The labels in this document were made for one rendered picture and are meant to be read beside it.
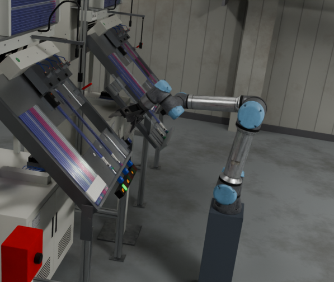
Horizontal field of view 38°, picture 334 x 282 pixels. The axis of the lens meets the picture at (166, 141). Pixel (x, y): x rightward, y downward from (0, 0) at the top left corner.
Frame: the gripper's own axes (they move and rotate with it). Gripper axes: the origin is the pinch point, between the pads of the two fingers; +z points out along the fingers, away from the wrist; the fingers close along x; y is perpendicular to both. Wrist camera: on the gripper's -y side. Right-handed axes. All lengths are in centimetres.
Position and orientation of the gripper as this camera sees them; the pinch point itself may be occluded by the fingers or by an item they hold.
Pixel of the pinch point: (114, 128)
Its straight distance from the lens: 246.1
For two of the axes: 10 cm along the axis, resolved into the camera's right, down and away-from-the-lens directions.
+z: -7.2, 6.1, 3.3
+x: -5.5, -7.9, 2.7
